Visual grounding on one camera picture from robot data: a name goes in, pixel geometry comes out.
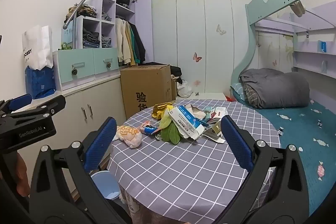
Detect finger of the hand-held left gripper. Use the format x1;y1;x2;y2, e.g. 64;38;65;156
0;93;32;115
5;94;66;119

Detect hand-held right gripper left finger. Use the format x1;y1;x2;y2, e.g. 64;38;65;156
28;116;132;224

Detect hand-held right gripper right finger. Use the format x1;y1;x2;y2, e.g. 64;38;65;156
210;115;310;224

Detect pale blue waste bin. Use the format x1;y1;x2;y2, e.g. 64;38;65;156
92;171;120;199

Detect teal packet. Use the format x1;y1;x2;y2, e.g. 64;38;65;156
205;107;216;121

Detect person's left hand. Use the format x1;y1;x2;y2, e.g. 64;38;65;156
16;153;31;198

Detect silver foil packet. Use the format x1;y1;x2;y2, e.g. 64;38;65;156
202;130;226;144

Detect blue plastic bag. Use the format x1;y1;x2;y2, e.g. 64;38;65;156
25;66;57;100

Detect orange white bread bag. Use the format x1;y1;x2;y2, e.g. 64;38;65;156
116;125;142;148

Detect white red leaflet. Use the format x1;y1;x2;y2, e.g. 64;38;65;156
210;106;228;123

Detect teal drawer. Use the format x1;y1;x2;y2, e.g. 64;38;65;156
93;48;119;75
57;51;95;90

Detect beige low cabinet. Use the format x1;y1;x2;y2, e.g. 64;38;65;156
16;73;128;198

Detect crumpled white paper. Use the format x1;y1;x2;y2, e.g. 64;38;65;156
185;104;206;119

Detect blue orange snack wrapper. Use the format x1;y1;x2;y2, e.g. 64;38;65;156
139;120;160;135

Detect white paper bag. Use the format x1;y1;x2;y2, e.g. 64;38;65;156
22;25;54;70

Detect torn white blue carton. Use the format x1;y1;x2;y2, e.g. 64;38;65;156
168;105;209;140

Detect printed blanket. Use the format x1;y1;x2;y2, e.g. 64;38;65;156
119;182;143;224

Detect dark green leaf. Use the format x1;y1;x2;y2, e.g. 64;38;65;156
161;123;181;146

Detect teal candy print bedsheet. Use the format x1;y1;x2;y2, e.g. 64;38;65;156
231;98;336;216

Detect grey duvet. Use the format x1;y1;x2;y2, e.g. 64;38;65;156
239;68;310;109

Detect light green leaf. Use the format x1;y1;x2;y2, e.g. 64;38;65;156
160;110;172;130

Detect grey checked tablecloth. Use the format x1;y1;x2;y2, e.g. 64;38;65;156
108;99;281;224

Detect white plastic bag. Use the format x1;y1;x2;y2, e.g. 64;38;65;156
177;80;194;98

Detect large cardboard box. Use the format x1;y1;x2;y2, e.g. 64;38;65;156
120;64;172;121

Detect dark folded clothes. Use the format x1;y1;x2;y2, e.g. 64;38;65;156
83;27;101;48

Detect grey metal handrail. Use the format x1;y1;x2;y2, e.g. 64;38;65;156
64;0;139;49

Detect black clothes heap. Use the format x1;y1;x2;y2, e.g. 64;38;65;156
171;66;183;84

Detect cream hanging jacket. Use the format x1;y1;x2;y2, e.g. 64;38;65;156
115;19;132;65

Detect brown folded clothes pile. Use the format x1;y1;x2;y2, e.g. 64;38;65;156
66;4;97;19

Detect green hanging garment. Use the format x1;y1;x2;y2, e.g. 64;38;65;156
131;27;138;65

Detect black hanging coat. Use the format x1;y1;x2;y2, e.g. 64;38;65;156
130;23;146;63

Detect lilac stair shelf unit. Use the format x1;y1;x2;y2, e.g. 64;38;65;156
62;0;153;67

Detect pale green wardrobe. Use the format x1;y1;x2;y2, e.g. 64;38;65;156
151;0;254;94

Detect tan hanging cloth item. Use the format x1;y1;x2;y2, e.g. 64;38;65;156
290;1;306;17

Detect yellow ring object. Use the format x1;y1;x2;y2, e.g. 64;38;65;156
152;102;175;119

